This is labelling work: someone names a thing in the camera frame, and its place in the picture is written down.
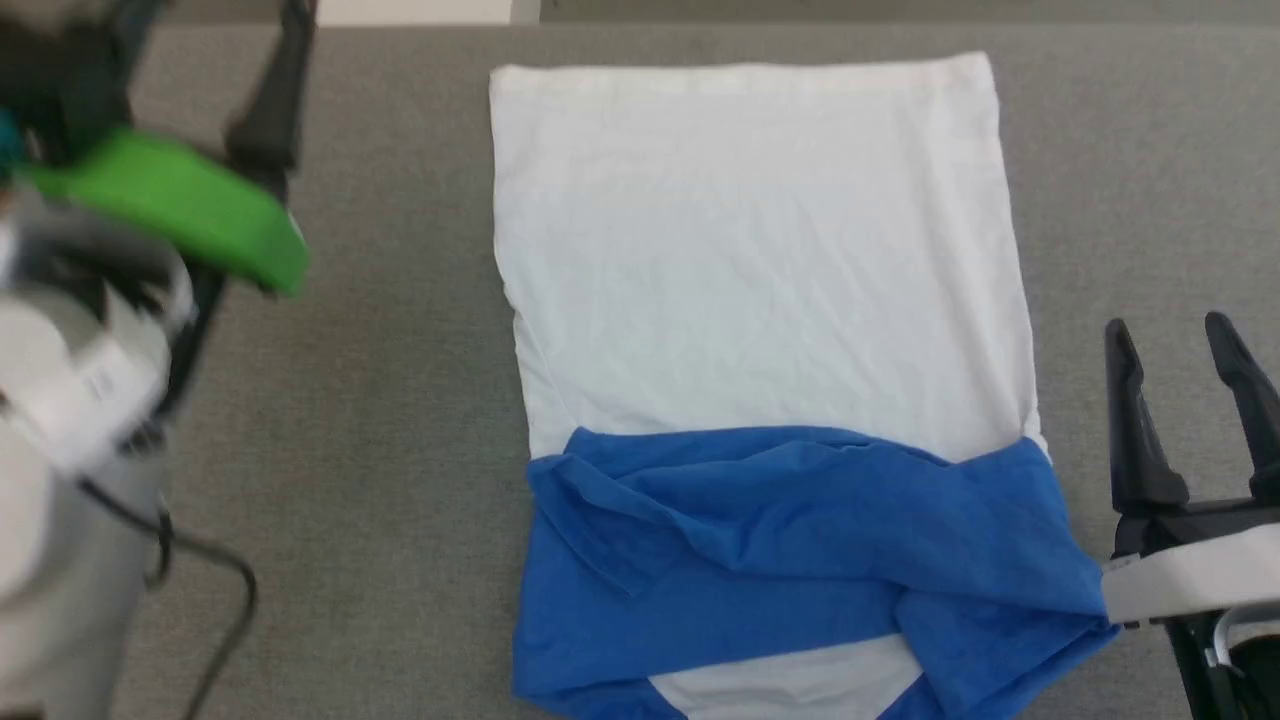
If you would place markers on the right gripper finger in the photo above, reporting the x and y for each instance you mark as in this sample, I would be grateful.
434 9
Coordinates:
1262 430
1135 440

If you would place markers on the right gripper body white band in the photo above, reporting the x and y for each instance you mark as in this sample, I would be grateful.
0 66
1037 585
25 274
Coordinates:
1200 575

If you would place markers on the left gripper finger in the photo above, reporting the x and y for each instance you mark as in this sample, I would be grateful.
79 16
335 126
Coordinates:
275 110

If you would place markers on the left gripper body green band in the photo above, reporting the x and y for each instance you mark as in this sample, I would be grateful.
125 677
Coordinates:
170 195

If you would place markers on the blue and white shirt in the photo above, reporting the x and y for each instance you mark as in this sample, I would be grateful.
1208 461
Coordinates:
760 300

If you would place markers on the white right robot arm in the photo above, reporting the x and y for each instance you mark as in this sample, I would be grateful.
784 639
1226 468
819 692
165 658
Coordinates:
1235 670

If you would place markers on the white box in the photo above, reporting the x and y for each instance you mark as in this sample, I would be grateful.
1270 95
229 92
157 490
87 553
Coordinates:
420 10

